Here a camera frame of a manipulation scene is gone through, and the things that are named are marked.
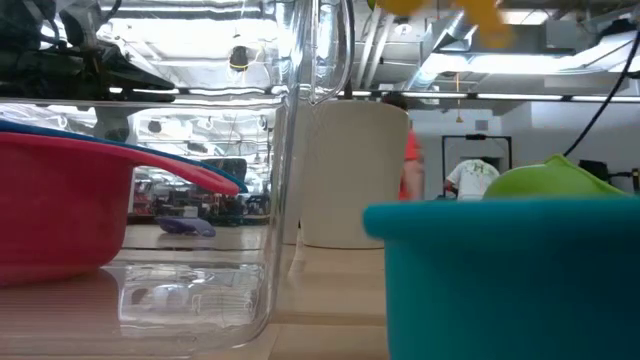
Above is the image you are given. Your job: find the red measuring cup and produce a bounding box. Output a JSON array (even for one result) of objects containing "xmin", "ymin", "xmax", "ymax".
[{"xmin": 0, "ymin": 130, "xmax": 241, "ymax": 287}]

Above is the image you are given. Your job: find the black metal frame stand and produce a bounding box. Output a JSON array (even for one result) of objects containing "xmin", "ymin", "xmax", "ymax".
[{"xmin": 441, "ymin": 133, "xmax": 513, "ymax": 166}]

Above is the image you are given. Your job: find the black power cable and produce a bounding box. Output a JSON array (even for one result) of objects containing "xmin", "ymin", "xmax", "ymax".
[{"xmin": 563, "ymin": 29, "xmax": 640, "ymax": 157}]

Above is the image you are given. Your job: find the teal measuring cup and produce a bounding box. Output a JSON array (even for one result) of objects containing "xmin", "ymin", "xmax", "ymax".
[{"xmin": 363, "ymin": 197, "xmax": 640, "ymax": 360}]

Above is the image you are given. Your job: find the white plant pot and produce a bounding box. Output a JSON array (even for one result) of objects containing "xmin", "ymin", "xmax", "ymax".
[{"xmin": 282, "ymin": 99, "xmax": 411, "ymax": 250}]

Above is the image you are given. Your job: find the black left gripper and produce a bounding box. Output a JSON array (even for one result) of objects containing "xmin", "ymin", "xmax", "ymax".
[{"xmin": 0, "ymin": 0, "xmax": 180, "ymax": 103}]

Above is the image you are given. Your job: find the green measuring cup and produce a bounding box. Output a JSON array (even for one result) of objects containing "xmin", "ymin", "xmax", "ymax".
[{"xmin": 482, "ymin": 153, "xmax": 630, "ymax": 201}]

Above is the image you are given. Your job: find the yellow measuring cup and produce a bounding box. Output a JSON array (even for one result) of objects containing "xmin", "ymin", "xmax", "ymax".
[{"xmin": 374, "ymin": 0, "xmax": 516, "ymax": 50}]

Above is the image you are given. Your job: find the black monitor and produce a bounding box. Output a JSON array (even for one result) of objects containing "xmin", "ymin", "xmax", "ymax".
[{"xmin": 202, "ymin": 157, "xmax": 248, "ymax": 184}]

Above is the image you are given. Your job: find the clear plastic basket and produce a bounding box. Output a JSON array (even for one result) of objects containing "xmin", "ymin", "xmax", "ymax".
[{"xmin": 0, "ymin": 0, "xmax": 356, "ymax": 351}]

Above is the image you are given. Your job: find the silver ventilation duct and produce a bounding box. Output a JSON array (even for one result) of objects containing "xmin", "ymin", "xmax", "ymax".
[{"xmin": 404, "ymin": 0, "xmax": 504, "ymax": 92}]

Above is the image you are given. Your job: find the yellow hanging cord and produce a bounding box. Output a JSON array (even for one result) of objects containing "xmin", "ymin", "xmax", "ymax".
[{"xmin": 453, "ymin": 72, "xmax": 464, "ymax": 124}]

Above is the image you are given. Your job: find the black equipment rack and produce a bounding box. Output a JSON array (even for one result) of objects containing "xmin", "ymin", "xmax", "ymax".
[{"xmin": 578, "ymin": 158, "xmax": 640, "ymax": 195}]

